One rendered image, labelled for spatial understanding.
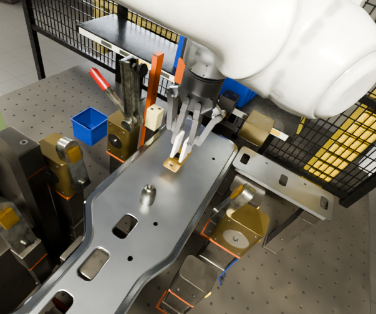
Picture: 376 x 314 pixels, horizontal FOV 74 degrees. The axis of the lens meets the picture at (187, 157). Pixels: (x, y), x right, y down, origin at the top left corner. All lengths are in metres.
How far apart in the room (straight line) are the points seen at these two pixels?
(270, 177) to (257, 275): 0.35
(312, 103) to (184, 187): 0.41
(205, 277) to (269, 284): 0.43
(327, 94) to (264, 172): 0.50
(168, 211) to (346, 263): 0.78
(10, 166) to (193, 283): 0.36
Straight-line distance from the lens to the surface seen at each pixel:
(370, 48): 0.25
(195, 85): 0.44
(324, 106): 0.25
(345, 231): 1.24
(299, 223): 0.82
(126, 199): 0.56
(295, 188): 0.75
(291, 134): 0.86
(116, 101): 0.62
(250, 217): 0.56
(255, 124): 0.76
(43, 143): 0.57
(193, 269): 0.53
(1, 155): 0.42
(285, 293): 0.95
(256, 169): 0.72
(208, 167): 0.66
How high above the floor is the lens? 1.47
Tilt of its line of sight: 46 degrees down
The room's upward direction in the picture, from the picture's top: 20 degrees clockwise
